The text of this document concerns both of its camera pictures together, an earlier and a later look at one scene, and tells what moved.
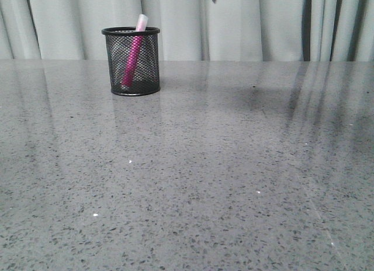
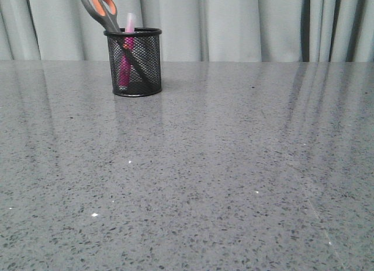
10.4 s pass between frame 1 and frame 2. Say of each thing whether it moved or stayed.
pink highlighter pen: moved
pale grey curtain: stayed
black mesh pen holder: stayed
